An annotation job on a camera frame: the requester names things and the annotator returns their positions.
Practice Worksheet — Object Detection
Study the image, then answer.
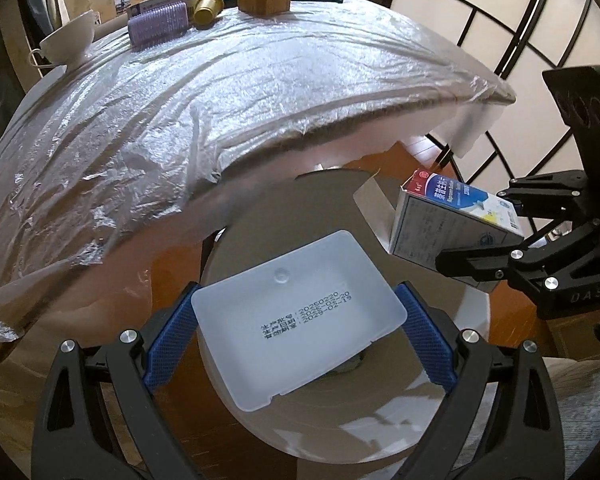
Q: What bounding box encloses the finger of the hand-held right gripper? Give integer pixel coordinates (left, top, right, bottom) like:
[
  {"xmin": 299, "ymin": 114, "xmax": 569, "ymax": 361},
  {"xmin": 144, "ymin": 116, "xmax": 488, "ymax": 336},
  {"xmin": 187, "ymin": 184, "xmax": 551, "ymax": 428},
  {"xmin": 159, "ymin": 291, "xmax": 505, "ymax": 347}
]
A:
[
  {"xmin": 497, "ymin": 170, "xmax": 593, "ymax": 223},
  {"xmin": 435, "ymin": 220, "xmax": 600, "ymax": 293}
]

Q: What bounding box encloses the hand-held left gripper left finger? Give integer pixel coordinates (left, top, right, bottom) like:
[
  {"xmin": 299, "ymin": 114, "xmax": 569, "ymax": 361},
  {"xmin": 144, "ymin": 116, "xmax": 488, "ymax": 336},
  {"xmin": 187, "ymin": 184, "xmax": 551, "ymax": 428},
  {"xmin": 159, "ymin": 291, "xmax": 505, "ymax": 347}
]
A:
[{"xmin": 31, "ymin": 281, "xmax": 202, "ymax": 480}]

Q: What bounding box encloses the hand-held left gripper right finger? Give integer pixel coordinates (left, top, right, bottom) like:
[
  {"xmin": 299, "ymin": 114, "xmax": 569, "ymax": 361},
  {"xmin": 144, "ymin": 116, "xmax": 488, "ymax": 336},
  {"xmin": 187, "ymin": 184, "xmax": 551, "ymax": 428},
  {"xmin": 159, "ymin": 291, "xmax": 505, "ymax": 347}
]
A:
[{"xmin": 394, "ymin": 281, "xmax": 561, "ymax": 480}]

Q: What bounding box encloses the blue white carton with red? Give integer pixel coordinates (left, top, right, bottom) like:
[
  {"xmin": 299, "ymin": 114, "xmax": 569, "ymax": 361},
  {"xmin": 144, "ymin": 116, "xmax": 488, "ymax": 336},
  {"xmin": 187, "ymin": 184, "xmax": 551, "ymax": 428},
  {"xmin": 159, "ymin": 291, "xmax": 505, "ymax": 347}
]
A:
[{"xmin": 352, "ymin": 169, "xmax": 527, "ymax": 293}]

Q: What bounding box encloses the white plastic box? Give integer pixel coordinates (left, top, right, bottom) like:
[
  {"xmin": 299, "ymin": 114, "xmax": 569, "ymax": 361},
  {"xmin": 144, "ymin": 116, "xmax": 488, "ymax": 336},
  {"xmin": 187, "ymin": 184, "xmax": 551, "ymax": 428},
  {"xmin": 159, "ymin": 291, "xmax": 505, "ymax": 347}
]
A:
[{"xmin": 191, "ymin": 230, "xmax": 408, "ymax": 413}]

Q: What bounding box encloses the white lattice screen door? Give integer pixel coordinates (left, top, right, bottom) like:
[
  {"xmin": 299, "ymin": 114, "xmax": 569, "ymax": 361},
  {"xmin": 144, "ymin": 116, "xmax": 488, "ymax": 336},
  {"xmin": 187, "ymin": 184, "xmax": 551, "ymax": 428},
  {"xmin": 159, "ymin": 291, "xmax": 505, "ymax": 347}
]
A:
[{"xmin": 380, "ymin": 0, "xmax": 600, "ymax": 186}]

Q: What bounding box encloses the white footed cup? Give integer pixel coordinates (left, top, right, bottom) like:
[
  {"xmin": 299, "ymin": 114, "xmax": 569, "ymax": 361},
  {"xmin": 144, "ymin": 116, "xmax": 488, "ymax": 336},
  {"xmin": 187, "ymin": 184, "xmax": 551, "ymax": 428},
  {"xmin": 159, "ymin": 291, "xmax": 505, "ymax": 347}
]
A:
[{"xmin": 28, "ymin": 9, "xmax": 97, "ymax": 72}]

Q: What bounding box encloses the purple hair roller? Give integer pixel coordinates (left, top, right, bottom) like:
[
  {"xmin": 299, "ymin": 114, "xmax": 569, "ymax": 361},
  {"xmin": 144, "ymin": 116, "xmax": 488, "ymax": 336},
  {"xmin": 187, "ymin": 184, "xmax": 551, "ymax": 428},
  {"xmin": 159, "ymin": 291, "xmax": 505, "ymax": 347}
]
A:
[{"xmin": 127, "ymin": 1, "xmax": 189, "ymax": 51}]

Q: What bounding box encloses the yellow capsule cup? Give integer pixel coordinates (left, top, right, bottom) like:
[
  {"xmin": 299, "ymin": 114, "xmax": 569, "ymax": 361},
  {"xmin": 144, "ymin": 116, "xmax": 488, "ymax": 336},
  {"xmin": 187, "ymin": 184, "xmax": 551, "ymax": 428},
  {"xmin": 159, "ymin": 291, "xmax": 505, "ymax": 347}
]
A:
[{"xmin": 192, "ymin": 0, "xmax": 226, "ymax": 28}]

